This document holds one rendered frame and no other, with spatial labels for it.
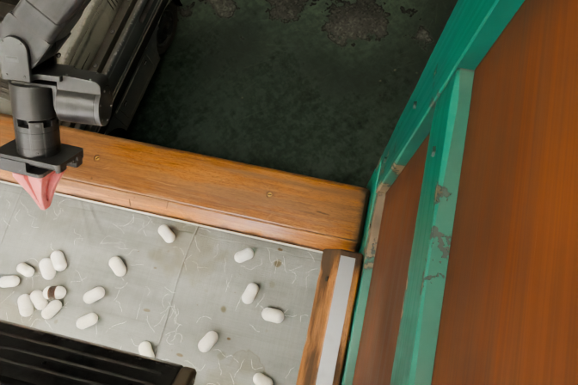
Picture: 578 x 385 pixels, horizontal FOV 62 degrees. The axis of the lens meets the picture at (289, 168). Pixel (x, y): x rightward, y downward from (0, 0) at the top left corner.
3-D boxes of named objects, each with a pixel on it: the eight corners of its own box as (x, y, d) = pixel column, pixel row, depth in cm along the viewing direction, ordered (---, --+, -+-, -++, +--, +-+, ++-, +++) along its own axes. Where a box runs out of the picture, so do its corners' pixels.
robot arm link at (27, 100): (20, 64, 67) (-3, 76, 62) (70, 71, 67) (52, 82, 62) (25, 111, 70) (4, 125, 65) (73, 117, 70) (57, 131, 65)
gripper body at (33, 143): (58, 178, 67) (54, 129, 64) (-8, 162, 68) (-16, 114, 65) (85, 159, 73) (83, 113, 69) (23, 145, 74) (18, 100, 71)
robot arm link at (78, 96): (29, 20, 66) (-5, 34, 58) (114, 32, 66) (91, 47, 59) (39, 102, 71) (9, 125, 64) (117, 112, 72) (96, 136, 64)
